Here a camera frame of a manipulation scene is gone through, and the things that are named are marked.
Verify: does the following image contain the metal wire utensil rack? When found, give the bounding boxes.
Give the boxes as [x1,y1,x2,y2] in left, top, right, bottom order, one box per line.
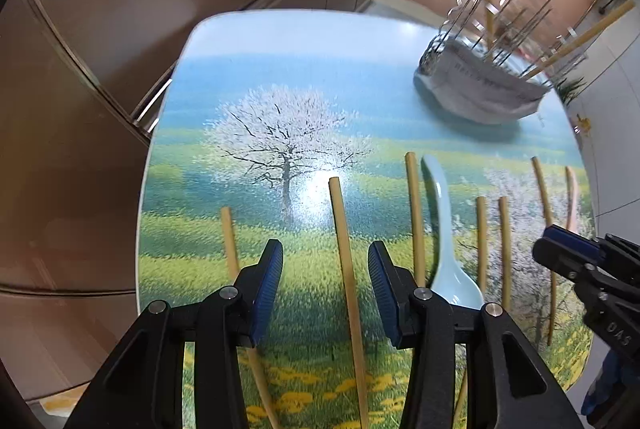
[417,0,588,100]

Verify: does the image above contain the grey cloth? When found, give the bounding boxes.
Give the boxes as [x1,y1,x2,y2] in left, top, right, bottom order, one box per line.
[413,38,547,126]

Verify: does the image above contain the light blue ceramic spoon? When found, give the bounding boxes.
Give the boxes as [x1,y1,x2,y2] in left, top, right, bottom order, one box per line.
[420,155,485,310]

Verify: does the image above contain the beige floor mat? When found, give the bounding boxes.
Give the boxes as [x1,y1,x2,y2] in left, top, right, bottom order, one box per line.
[37,386,88,417]

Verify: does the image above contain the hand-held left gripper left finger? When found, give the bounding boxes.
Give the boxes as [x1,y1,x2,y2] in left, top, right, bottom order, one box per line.
[65,239,284,429]

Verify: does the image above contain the green onions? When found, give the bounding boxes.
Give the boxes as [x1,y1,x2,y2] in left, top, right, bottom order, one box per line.
[554,76,587,106]

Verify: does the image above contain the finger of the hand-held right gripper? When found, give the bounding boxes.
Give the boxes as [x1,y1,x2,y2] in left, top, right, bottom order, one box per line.
[597,233,640,270]
[532,225,606,282]

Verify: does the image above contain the person's right hand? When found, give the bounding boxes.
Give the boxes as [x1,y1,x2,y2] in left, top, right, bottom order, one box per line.
[580,350,640,426]

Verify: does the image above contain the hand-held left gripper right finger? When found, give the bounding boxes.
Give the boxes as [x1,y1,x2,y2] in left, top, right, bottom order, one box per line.
[367,240,583,429]

